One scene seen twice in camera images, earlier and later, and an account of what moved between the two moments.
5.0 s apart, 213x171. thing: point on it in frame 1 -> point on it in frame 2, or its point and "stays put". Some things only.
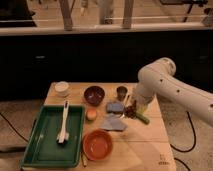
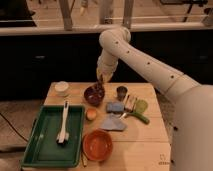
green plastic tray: x=43 y=151 stays put
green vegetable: x=142 y=118 stays put
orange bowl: x=97 y=144 stays put
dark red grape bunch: x=131 y=110 -> x=95 y=93
